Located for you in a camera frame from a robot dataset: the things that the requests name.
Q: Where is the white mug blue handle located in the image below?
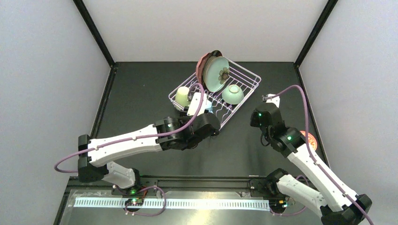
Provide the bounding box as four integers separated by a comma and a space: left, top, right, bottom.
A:
205, 100, 213, 113

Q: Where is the cream mug green handle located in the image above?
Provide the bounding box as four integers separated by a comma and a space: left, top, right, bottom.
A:
175, 86, 190, 110

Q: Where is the green celadon bowl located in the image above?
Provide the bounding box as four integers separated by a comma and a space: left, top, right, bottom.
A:
222, 84, 245, 105

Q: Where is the white wire dish rack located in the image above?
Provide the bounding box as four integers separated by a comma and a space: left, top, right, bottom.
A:
168, 56, 261, 128

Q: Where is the orange floral bowl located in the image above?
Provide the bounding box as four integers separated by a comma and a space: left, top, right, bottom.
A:
308, 133, 318, 152

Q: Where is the green flower plate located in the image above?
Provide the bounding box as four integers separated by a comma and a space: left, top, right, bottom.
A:
202, 56, 230, 92

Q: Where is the pink polka dot plate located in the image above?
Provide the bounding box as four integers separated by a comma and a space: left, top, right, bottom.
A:
195, 52, 211, 85

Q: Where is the dark striped plate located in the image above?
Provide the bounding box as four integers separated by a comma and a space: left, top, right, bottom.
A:
202, 50, 222, 89

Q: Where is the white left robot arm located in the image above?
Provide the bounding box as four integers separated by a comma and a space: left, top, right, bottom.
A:
78, 112, 221, 189

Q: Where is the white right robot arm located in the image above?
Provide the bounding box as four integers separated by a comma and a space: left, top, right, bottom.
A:
250, 103, 372, 225

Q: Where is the white LED light strip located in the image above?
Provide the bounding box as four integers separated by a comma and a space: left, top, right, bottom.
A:
72, 197, 270, 211

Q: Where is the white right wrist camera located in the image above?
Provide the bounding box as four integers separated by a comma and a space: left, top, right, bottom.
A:
262, 94, 280, 108

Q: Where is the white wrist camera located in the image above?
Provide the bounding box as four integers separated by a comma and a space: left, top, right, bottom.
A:
187, 92, 207, 116
262, 94, 280, 108

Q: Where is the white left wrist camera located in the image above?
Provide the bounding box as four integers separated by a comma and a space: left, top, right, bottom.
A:
187, 92, 207, 116

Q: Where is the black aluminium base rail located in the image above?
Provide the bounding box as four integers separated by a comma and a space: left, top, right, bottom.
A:
53, 175, 357, 225

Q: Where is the black right frame post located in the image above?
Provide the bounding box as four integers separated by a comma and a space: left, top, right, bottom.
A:
294, 0, 338, 68

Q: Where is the black frame post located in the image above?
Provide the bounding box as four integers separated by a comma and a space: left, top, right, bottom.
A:
73, 0, 115, 68
294, 0, 338, 68

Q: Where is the black left frame post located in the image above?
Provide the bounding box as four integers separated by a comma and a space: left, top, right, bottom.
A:
73, 0, 115, 68

